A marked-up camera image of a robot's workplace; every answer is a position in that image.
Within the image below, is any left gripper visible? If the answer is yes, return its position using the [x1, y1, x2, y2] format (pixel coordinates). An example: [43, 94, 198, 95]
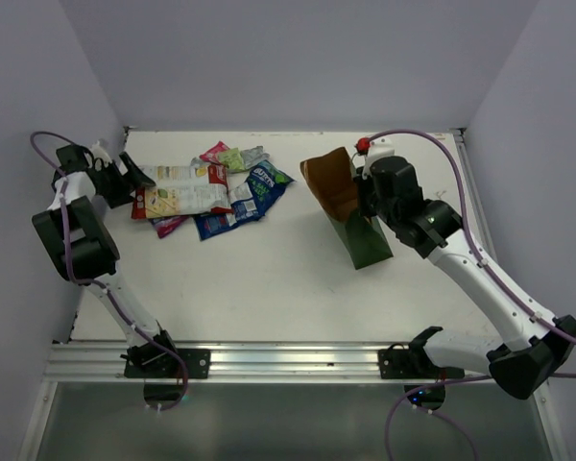
[96, 153, 154, 208]

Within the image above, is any green paper bag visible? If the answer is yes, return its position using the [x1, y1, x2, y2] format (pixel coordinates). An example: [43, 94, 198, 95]
[300, 147, 394, 270]

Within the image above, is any large red white chips bag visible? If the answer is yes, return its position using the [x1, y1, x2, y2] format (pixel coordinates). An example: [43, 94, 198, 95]
[131, 164, 232, 220]

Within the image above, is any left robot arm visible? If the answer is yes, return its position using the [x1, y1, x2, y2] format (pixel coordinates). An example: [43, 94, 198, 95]
[32, 141, 185, 379]

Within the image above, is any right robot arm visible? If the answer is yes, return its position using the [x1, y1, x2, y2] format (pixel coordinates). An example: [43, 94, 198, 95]
[354, 154, 576, 400]

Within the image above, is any blue Burts chips bag front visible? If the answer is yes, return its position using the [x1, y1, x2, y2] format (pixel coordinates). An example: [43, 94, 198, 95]
[245, 160, 294, 219]

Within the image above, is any blue burts chips bag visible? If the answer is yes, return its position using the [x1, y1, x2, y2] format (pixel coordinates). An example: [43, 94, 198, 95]
[194, 182, 262, 241]
[245, 160, 294, 219]

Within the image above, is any blue Burts chips bag back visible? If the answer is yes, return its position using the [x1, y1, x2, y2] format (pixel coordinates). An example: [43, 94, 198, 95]
[194, 182, 262, 241]

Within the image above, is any silver grey snack packet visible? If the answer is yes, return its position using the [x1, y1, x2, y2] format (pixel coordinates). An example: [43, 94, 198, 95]
[190, 158, 211, 177]

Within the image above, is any pink snack packet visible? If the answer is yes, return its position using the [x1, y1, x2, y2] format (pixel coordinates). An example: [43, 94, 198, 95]
[199, 141, 229, 165]

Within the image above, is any light green snack packet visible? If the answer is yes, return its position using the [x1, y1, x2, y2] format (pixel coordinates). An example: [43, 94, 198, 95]
[218, 148, 246, 173]

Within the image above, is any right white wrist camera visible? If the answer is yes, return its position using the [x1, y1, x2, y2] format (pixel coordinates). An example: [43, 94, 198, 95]
[355, 136, 395, 170]

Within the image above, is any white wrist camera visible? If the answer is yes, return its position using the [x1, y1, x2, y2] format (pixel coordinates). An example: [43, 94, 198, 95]
[355, 136, 395, 170]
[89, 139, 112, 171]

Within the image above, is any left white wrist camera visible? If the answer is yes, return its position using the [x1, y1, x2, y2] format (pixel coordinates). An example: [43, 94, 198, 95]
[89, 139, 112, 171]

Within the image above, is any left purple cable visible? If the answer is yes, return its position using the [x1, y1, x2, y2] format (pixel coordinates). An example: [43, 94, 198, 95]
[30, 130, 190, 414]

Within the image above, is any aluminium mounting rail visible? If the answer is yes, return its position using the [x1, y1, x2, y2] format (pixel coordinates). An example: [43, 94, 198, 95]
[42, 340, 546, 385]

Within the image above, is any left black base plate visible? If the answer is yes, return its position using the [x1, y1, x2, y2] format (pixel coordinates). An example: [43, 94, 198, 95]
[121, 345, 211, 379]

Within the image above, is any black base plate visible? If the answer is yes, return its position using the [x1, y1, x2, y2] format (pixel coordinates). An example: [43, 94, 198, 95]
[121, 345, 211, 379]
[377, 343, 466, 380]

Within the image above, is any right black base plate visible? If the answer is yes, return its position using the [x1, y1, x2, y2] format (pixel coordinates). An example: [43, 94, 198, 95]
[377, 343, 466, 380]

